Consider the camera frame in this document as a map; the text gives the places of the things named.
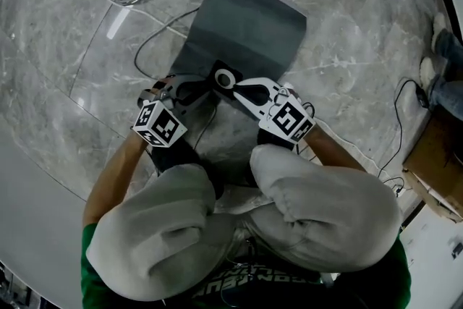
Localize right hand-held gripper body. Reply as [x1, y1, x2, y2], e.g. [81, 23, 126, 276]
[258, 82, 317, 145]

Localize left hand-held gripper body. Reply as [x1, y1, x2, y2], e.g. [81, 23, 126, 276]
[132, 75, 188, 148]

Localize grey dust bag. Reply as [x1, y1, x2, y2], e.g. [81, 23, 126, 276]
[169, 0, 307, 101]

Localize person's left forearm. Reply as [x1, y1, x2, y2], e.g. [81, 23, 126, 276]
[82, 135, 150, 229]

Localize person's right forearm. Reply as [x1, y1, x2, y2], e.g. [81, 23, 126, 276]
[302, 125, 367, 173]

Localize person's black right shoe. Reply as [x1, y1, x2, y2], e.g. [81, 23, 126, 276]
[249, 125, 298, 157]

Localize person's black shoe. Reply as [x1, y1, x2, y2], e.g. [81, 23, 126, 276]
[149, 135, 226, 200]
[249, 125, 298, 157]

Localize person's black left shoe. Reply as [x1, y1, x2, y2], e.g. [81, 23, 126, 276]
[149, 135, 226, 200]

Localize person's grey trousers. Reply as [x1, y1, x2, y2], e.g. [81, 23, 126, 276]
[85, 144, 402, 309]

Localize brown cardboard box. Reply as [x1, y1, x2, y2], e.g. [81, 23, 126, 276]
[402, 107, 463, 222]

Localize person's green shirt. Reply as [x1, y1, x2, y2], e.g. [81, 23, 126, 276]
[80, 221, 413, 309]

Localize white cabinet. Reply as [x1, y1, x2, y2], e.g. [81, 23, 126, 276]
[397, 198, 463, 309]

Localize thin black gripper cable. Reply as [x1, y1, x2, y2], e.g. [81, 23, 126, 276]
[193, 103, 218, 153]

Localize white floor cable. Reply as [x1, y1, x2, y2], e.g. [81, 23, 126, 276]
[134, 0, 208, 81]

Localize black floor cable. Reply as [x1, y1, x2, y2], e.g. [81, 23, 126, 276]
[375, 77, 432, 197]

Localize black cable adapter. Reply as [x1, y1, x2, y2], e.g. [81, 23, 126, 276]
[415, 87, 430, 109]

